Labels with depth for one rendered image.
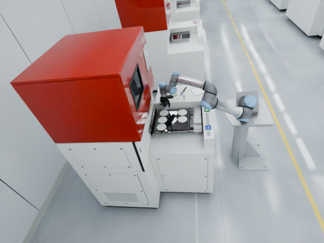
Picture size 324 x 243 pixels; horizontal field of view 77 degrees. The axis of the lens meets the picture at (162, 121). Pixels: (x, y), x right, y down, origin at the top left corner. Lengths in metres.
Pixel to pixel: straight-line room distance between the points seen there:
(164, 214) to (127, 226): 0.44
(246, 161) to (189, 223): 1.10
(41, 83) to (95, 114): 0.38
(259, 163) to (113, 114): 2.11
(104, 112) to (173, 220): 1.57
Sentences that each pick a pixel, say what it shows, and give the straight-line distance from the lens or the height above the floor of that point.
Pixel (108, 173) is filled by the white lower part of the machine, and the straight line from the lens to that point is 2.07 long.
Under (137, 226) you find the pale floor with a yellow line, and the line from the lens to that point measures 2.61.
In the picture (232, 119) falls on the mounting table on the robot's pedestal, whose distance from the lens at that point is 2.30.
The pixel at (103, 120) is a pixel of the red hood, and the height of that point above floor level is 1.46.
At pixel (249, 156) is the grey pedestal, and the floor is 0.02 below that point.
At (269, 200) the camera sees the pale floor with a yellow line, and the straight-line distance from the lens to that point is 2.75.
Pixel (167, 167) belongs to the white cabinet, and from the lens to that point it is 2.16.
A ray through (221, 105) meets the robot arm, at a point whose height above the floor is 1.13.
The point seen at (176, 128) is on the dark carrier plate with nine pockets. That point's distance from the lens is 2.08.
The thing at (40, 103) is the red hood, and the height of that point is 1.64.
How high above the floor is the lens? 2.37
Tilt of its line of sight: 42 degrees down
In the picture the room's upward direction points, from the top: 11 degrees counter-clockwise
